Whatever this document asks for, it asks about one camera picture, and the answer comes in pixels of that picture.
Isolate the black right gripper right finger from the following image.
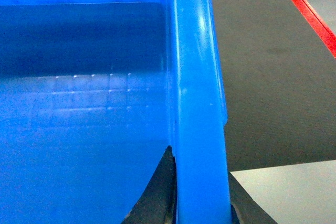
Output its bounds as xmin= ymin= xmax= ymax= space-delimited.
xmin=228 ymin=173 xmax=277 ymax=224

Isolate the red floor edge strip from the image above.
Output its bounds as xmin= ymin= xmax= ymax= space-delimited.
xmin=291 ymin=0 xmax=335 ymax=58

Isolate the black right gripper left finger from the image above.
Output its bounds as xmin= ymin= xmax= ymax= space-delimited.
xmin=122 ymin=145 xmax=177 ymax=224

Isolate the blue plastic crate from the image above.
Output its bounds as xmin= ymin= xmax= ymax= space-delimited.
xmin=1 ymin=0 xmax=232 ymax=223

